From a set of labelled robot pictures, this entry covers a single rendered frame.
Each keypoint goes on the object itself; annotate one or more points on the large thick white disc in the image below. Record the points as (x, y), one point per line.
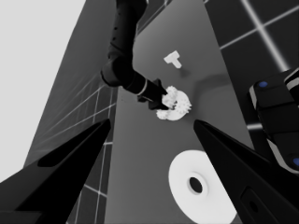
(183, 168)

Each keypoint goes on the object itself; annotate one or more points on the small white T-shaped piece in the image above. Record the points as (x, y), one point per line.
(173, 59)

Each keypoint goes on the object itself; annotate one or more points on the white round carrier with pins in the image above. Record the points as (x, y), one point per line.
(175, 117)

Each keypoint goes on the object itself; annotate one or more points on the small white gear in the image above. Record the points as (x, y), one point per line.
(173, 89)
(161, 115)
(186, 109)

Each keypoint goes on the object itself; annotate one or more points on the larger white gear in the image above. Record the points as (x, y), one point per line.
(171, 101)

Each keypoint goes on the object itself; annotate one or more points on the dark robot body block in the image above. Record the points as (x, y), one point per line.
(274, 105)

